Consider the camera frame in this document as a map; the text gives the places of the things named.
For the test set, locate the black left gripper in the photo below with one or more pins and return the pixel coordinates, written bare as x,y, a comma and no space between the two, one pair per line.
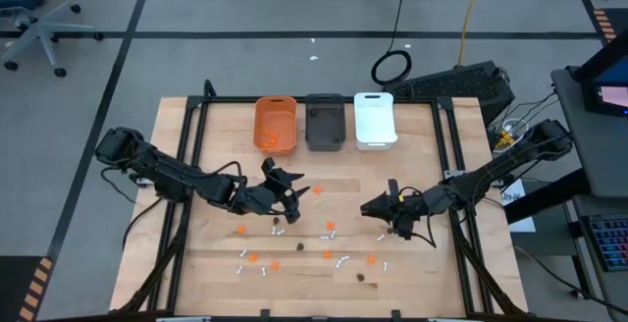
255,199

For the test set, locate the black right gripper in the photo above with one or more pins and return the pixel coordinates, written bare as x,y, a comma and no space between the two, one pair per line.
414,204

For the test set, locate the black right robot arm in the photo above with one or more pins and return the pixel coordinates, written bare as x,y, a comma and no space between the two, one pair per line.
490,175

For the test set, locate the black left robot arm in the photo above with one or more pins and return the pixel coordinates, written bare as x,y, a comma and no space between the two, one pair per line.
167,175

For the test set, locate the dark grey plastic bin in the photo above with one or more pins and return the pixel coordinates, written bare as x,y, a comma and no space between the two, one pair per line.
325,125

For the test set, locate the orange plastic bin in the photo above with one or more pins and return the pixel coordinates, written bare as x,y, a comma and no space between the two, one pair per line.
282,116

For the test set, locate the white plastic bin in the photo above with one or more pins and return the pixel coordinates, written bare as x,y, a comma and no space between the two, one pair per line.
375,121

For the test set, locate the power strip yellow plugs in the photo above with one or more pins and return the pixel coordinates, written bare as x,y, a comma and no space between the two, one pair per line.
505,139

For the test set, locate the black computer tower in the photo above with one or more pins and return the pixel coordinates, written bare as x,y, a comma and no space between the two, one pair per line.
451,86

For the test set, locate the white paper sheet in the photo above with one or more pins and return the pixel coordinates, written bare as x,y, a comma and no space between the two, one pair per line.
524,225

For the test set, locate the black desk support beam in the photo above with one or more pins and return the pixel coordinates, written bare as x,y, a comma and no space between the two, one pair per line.
549,199

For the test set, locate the grey keyboard shelf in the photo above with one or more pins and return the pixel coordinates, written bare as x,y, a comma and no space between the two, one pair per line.
589,204

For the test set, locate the grey desk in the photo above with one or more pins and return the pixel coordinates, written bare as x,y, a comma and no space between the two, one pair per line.
589,165

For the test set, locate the backlit computer keyboard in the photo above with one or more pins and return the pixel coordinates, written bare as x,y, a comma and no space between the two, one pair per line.
611,243

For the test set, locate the black computer monitor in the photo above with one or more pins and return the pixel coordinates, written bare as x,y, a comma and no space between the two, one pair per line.
608,91

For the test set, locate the black hazard striped mat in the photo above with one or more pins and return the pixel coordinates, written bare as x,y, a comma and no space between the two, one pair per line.
606,25
19,283

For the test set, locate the office chair base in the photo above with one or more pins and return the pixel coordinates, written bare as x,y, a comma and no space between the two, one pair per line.
43,35

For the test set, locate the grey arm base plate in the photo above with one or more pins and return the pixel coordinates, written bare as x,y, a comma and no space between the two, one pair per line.
454,174
142,181

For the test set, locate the black aluminium table frame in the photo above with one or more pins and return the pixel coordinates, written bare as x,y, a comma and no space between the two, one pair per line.
230,99

